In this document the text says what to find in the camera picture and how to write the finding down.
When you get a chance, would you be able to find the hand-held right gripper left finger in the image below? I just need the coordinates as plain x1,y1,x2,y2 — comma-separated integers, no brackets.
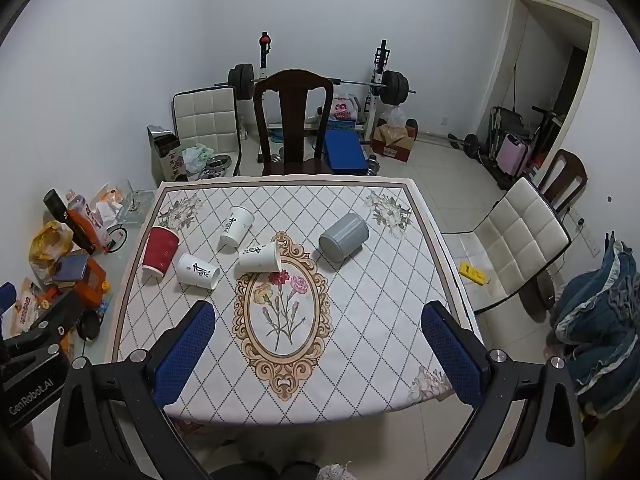
51,300,218,480

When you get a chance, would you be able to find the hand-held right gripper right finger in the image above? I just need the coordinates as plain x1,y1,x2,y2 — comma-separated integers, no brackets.
421,300,587,480

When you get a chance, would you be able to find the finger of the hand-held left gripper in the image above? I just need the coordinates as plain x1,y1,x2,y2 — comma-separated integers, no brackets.
0,281,17,333

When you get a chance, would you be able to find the white printed paper cup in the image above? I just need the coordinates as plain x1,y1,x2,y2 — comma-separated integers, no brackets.
237,241,284,274
217,205,255,251
174,253,221,290

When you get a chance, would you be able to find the red cup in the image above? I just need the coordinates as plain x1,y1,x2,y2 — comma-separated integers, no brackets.
141,226,180,277

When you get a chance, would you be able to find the grey cup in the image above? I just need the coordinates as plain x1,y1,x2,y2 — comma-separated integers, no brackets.
318,212,370,263

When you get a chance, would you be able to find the orange snack packet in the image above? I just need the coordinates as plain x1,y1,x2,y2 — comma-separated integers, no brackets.
10,279,44,337

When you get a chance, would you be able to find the yellow plastic bag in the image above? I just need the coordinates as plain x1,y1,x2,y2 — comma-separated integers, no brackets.
28,220,75,277

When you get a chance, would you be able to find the blue book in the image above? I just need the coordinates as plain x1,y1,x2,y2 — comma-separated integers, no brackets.
52,254,90,284

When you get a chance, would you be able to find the yellow tool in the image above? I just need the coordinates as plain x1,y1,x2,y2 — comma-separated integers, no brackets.
459,262,489,286

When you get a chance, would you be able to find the orange toy box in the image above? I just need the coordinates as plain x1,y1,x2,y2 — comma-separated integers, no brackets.
52,255,109,307

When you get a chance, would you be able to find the floral diamond tablecloth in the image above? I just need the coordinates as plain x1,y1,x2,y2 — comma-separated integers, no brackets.
111,176,484,427

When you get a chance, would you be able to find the orange black toy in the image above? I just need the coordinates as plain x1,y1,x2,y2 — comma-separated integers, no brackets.
43,188,129,256

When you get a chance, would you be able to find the white padded chair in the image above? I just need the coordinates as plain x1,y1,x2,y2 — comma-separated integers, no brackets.
171,86,245,179
442,177,572,314

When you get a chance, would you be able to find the white orange plastic bag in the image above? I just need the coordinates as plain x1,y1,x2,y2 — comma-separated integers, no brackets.
90,182,126,226

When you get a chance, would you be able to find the denim clothing pile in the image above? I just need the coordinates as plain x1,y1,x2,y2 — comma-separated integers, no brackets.
547,232,640,407

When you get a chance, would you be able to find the brown printed carton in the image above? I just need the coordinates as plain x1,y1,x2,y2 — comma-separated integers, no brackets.
147,124,189,184

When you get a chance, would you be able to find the green white plastic bag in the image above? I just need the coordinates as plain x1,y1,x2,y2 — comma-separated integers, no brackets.
181,143,216,174

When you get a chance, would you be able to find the pink suitcase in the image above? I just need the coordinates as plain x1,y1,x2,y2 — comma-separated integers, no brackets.
500,132,532,179

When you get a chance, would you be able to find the small floor barbell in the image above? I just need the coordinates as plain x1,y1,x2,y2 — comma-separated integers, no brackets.
448,132,484,154

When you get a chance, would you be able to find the brown cardboard box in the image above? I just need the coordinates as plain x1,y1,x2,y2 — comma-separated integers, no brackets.
371,123,419,163

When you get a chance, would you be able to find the dark wooden chair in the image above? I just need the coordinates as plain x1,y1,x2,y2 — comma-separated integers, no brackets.
537,148,589,217
252,70,335,177

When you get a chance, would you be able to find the blue box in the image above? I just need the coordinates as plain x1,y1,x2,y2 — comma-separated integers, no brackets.
322,130,370,174

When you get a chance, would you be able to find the folded trolley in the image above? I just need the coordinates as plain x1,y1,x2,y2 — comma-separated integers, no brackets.
487,106,524,162

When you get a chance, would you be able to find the black kick scooter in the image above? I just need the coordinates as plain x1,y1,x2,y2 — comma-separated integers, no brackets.
529,105,567,162

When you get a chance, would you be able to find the red white plastic bag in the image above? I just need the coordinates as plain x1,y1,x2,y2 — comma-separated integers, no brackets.
327,92,360,122

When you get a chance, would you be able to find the black barbell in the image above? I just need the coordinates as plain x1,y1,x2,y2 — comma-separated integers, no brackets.
215,63,417,106

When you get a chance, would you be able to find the weight bench rack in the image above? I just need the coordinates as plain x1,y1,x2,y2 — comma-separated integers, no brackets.
256,32,397,147

